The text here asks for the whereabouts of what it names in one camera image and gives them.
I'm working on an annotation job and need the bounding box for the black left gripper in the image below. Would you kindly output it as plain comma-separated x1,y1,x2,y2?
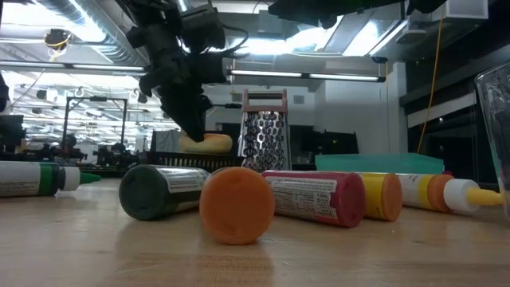
137,37,230,144

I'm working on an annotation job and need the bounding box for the dark green food colouring bottle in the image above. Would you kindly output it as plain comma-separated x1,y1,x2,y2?
118,164,210,222

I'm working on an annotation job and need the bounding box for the orange food colouring bottle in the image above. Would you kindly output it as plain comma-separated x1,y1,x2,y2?
198,166,276,246

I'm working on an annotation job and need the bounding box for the red food colouring bottle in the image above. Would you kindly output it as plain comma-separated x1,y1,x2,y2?
261,170,367,229

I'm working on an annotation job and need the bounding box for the yellow food colouring bottle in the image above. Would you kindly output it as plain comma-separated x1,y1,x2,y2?
358,171,403,222
396,173,505,214

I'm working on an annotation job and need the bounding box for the grey background box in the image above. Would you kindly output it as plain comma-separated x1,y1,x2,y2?
150,129,181,153

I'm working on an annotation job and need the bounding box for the black plastic basket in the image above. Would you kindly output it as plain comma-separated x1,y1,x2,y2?
145,151,244,173

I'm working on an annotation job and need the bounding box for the dark background robot station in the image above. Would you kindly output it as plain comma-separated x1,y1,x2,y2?
23,133,140,168

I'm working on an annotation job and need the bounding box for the long ceiling light fixture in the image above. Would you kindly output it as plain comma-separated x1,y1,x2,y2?
0,59,386,84

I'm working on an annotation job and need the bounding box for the black background cabinet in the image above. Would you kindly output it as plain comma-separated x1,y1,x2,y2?
290,125,359,165

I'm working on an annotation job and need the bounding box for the dark background monitor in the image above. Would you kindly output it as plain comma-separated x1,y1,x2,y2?
0,114,26,160

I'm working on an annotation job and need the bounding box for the teal plastic container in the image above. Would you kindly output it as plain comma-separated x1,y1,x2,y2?
314,153,445,175

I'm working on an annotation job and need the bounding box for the white ceiling box unit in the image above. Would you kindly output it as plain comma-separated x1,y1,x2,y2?
441,0,489,22

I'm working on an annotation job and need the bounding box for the clear plastic container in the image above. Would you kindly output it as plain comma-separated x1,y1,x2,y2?
473,61,510,222

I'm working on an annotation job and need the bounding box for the black background gantry frame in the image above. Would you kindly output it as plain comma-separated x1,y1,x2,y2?
61,95,128,147
206,102,244,111

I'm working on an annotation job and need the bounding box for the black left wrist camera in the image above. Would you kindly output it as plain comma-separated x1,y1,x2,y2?
179,4,227,52

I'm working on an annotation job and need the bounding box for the black ceiling cord reel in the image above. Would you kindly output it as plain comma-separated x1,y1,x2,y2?
43,28,73,51

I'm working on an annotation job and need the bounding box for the yellow hanging cable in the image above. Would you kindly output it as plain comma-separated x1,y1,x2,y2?
416,15,445,155

